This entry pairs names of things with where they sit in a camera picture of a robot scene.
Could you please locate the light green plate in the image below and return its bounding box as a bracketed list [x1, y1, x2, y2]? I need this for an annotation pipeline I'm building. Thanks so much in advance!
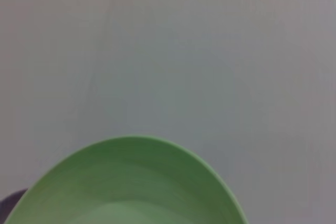
[4, 135, 250, 224]

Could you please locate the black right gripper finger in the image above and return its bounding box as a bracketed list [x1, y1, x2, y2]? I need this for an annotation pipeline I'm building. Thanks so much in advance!
[0, 188, 29, 224]

